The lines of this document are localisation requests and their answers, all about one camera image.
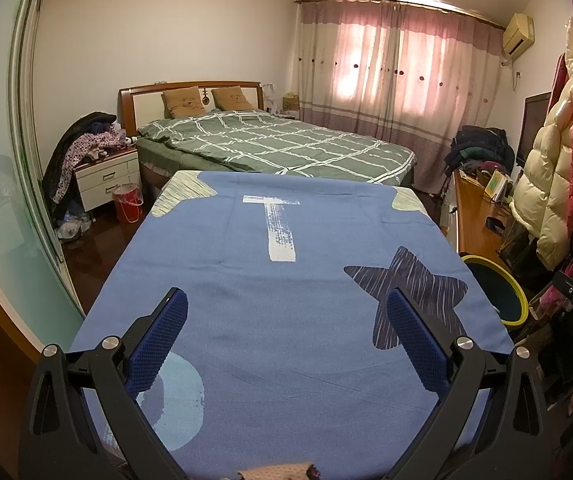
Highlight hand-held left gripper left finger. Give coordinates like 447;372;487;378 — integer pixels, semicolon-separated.
19;287;190;480

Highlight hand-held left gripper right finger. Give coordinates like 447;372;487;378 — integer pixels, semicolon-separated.
385;287;552;480

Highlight blue bin with yellow rim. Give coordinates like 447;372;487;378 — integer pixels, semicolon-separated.
460;255;526;328

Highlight cream puffer coat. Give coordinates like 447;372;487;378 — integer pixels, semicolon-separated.
509;10;573;273

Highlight wooden desk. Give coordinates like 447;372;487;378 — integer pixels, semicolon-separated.
452;170;517;273

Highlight red bucket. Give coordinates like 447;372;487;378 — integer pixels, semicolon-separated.
112;183;144;224

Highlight clear plastic bags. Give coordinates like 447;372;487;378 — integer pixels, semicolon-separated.
56;210;94;243

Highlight green picture card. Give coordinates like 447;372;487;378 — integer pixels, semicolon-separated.
483;169;509;201

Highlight white wooden nightstand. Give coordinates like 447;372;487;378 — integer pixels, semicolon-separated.
74;149;142;213

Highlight beige speckled cloth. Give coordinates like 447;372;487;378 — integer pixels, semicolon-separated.
236;462;324;480

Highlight black television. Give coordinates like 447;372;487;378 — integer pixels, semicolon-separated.
515;91;552;167

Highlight pile of dark bags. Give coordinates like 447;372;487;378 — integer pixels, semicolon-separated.
443;125;516;181

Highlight pile of clothes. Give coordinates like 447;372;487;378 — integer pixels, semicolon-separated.
42;111;140;221

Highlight green checked duvet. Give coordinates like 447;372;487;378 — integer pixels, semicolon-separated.
135;112;415;183

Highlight brown bear pillow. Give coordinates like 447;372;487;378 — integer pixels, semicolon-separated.
161;86;206;119
210;86;257;112

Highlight wooden bed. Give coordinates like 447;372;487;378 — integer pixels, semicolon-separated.
118;80;417;193

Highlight pink and beige curtain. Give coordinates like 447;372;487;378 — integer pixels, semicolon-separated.
296;0;507;196

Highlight beige air conditioner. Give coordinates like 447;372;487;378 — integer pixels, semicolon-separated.
501;12;536;61

